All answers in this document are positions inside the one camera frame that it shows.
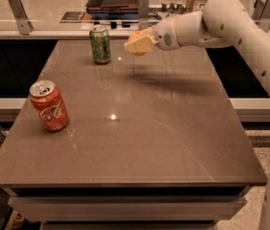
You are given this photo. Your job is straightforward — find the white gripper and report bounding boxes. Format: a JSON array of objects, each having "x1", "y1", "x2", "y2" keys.
[{"x1": 124, "y1": 16, "x2": 180, "y2": 54}]

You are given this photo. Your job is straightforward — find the right metal glass bracket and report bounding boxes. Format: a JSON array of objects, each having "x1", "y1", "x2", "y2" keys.
[{"x1": 252, "y1": 0, "x2": 270, "y2": 32}]

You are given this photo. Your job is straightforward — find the red coke can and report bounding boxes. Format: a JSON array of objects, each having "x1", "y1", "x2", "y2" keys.
[{"x1": 30, "y1": 80, "x2": 69, "y2": 131}]

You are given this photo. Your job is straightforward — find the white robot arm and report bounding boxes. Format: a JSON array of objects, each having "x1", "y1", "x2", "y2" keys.
[{"x1": 124, "y1": 0, "x2": 270, "y2": 230}]

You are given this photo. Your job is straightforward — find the metal glass bracket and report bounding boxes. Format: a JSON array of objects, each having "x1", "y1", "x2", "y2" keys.
[
  {"x1": 138, "y1": 0, "x2": 149, "y2": 30},
  {"x1": 8, "y1": 0, "x2": 34, "y2": 35},
  {"x1": 252, "y1": 0, "x2": 270, "y2": 32}
]

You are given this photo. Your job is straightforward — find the orange fruit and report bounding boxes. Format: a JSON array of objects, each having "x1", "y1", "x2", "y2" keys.
[{"x1": 127, "y1": 32, "x2": 146, "y2": 57}]

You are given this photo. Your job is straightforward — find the left metal glass bracket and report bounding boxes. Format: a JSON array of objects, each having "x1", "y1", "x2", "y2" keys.
[{"x1": 8, "y1": 0, "x2": 34, "y2": 35}]

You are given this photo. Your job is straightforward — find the green soda can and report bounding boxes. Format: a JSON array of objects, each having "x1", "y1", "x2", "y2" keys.
[{"x1": 89, "y1": 25, "x2": 111, "y2": 64}]

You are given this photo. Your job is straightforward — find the middle metal glass bracket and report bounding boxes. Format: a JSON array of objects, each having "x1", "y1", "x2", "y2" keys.
[{"x1": 138, "y1": 0, "x2": 149, "y2": 30}]

